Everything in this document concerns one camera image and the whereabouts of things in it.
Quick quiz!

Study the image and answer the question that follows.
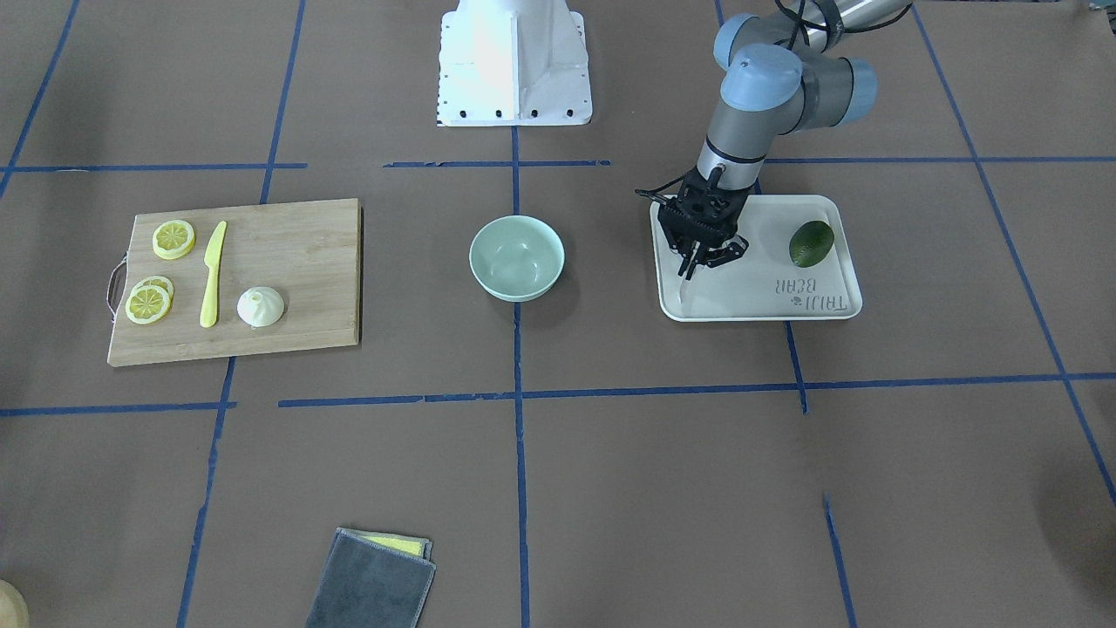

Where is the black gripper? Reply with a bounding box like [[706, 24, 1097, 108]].
[[635, 167, 749, 281]]

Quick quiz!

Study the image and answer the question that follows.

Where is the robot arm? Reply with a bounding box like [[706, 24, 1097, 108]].
[[641, 1, 910, 281]]

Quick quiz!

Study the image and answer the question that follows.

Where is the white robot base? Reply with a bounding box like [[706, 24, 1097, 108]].
[[436, 1, 594, 127]]

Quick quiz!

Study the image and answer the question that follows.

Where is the light green bowl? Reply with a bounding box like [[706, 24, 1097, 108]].
[[469, 215, 566, 303]]

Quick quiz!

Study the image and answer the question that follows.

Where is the white serving tray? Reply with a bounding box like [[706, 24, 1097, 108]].
[[650, 195, 862, 323]]

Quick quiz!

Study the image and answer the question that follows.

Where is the green avocado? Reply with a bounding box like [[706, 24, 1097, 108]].
[[788, 220, 834, 268]]

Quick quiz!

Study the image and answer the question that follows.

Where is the bamboo cutting board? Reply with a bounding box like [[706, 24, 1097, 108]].
[[107, 199, 363, 367]]

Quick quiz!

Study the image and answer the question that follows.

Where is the yellow sponge cloth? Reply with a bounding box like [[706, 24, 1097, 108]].
[[357, 531, 433, 560]]

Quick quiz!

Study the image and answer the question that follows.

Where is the grey cleaning cloth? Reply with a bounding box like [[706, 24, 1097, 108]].
[[305, 526, 436, 627]]

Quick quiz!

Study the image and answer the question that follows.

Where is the yellow plastic knife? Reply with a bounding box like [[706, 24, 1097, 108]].
[[199, 220, 228, 329]]

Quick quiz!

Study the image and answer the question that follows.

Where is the upper lemon slice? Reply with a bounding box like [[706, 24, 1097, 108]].
[[152, 219, 196, 261]]

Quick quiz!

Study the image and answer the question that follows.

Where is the lower overlapped lemon slice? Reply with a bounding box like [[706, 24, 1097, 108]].
[[129, 276, 175, 301]]

